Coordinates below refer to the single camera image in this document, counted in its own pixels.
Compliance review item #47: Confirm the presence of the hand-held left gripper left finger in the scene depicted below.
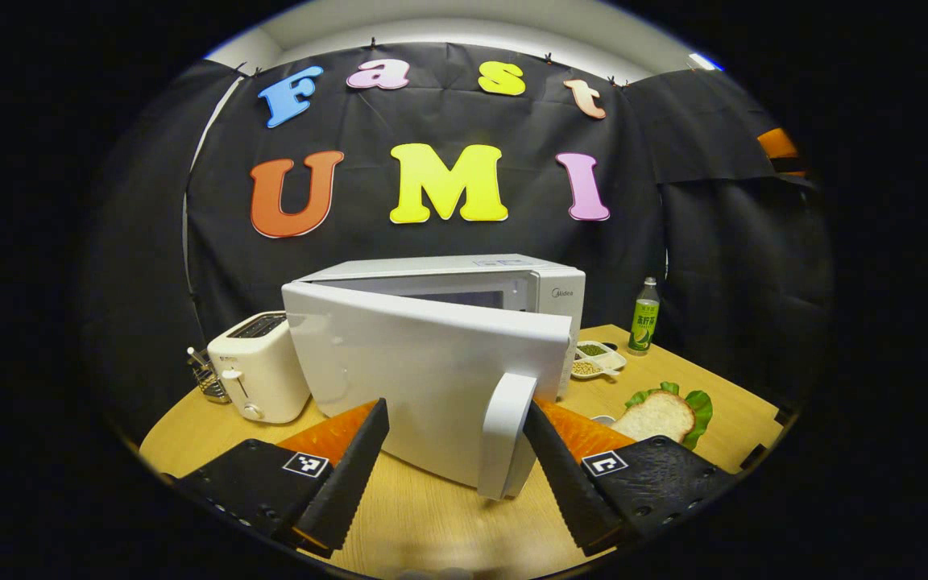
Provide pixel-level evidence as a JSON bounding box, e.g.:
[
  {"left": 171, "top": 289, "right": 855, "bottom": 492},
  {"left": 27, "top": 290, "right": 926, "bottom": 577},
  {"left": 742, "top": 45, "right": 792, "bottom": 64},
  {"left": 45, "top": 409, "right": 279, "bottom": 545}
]
[{"left": 172, "top": 397, "right": 391, "bottom": 558}]

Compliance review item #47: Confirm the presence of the black backdrop cloth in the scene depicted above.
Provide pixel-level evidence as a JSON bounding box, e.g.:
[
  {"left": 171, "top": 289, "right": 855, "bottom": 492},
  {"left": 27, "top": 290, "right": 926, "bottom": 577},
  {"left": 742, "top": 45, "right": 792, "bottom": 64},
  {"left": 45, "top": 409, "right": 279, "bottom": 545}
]
[{"left": 77, "top": 42, "right": 835, "bottom": 436}]

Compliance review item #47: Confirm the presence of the white toaster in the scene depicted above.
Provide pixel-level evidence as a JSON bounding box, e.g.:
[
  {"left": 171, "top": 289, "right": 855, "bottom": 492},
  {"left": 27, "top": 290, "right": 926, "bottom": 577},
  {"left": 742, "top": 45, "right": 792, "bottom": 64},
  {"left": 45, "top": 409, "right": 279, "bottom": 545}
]
[{"left": 206, "top": 311, "right": 312, "bottom": 425}]

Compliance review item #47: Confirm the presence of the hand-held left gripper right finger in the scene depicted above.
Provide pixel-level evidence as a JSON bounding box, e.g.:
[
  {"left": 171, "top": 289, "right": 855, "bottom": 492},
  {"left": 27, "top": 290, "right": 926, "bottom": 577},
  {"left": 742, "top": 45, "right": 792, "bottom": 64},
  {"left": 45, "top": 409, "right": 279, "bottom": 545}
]
[{"left": 522, "top": 398, "right": 744, "bottom": 558}]

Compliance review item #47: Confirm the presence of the white divided dish with beans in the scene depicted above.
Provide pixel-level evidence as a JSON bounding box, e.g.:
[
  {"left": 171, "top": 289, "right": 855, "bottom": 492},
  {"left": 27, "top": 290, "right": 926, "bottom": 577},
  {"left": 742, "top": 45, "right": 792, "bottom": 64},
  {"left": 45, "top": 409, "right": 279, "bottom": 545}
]
[{"left": 570, "top": 339, "right": 628, "bottom": 381}]

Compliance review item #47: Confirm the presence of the green lettuce leaf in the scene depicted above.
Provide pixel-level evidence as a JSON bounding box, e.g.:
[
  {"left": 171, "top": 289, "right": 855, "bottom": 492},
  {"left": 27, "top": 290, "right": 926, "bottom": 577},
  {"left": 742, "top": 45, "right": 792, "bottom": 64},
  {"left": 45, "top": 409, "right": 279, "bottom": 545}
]
[{"left": 623, "top": 380, "right": 714, "bottom": 451}]

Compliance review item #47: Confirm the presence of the green drink bottle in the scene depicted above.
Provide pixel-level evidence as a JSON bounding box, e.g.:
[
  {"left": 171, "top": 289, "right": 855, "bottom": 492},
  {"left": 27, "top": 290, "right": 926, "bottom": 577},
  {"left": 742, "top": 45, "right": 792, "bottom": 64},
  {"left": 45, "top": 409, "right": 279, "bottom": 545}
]
[{"left": 628, "top": 277, "right": 661, "bottom": 356}]

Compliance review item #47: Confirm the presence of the metal wire basket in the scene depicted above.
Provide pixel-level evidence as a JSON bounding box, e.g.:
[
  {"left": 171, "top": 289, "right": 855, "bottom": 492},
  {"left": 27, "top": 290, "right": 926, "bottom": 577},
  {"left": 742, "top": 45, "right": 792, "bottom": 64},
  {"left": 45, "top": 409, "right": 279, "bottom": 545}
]
[{"left": 187, "top": 346, "right": 230, "bottom": 404}]

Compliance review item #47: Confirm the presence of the white microwave oven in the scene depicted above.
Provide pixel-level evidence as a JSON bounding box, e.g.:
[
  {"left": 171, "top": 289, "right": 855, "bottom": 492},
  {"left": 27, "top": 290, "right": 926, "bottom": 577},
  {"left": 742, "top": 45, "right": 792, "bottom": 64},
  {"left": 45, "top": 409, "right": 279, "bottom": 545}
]
[{"left": 281, "top": 254, "right": 587, "bottom": 502}]

